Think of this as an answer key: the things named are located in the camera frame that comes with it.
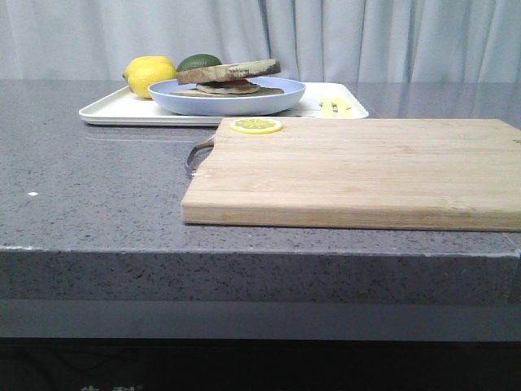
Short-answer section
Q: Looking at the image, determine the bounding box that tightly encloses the bread slice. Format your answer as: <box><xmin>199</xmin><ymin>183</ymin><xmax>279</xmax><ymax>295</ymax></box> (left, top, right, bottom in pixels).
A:
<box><xmin>177</xmin><ymin>59</ymin><xmax>281</xmax><ymax>85</ymax></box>
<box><xmin>170</xmin><ymin>86</ymin><xmax>284</xmax><ymax>98</ymax></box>

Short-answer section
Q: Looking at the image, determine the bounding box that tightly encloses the light blue round plate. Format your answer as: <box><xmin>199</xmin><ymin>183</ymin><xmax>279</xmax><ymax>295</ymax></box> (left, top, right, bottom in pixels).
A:
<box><xmin>148</xmin><ymin>77</ymin><xmax>306</xmax><ymax>116</ymax></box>

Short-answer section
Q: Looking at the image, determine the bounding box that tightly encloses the fried egg toy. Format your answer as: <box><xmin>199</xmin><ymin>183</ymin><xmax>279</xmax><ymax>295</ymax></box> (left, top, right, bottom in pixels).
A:
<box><xmin>196</xmin><ymin>79</ymin><xmax>261</xmax><ymax>94</ymax></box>

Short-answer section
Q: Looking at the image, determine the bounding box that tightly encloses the white bear print tray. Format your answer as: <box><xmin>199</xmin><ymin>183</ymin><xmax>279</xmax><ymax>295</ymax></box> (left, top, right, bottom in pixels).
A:
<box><xmin>79</xmin><ymin>82</ymin><xmax>369</xmax><ymax>127</ymax></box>

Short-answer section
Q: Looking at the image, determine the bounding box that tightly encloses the yellow lemon slice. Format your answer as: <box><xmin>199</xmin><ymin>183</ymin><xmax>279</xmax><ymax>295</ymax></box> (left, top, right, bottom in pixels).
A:
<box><xmin>230</xmin><ymin>117</ymin><xmax>283</xmax><ymax>134</ymax></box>

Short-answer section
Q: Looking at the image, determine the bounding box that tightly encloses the yellow plastic fork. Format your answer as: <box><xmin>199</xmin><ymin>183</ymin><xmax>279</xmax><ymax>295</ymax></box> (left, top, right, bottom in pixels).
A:
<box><xmin>320</xmin><ymin>97</ymin><xmax>352</xmax><ymax>118</ymax></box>

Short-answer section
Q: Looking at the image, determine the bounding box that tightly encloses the green lime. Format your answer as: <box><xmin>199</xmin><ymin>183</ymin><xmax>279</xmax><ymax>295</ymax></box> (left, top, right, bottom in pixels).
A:
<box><xmin>177</xmin><ymin>53</ymin><xmax>222</xmax><ymax>72</ymax></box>

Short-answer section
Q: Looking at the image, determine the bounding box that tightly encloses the wooden cutting board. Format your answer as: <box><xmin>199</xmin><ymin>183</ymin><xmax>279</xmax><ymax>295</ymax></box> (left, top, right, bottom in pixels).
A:
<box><xmin>181</xmin><ymin>118</ymin><xmax>520</xmax><ymax>231</ymax></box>

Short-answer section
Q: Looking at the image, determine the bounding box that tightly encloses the white curtain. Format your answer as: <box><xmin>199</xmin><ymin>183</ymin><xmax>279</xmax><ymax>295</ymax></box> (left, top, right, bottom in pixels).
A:
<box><xmin>1</xmin><ymin>1</ymin><xmax>520</xmax><ymax>83</ymax></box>

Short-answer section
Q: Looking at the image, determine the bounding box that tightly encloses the metal cutting board handle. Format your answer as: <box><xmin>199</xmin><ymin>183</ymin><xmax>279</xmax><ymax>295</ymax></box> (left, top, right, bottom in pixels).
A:
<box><xmin>184</xmin><ymin>137</ymin><xmax>214</xmax><ymax>178</ymax></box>

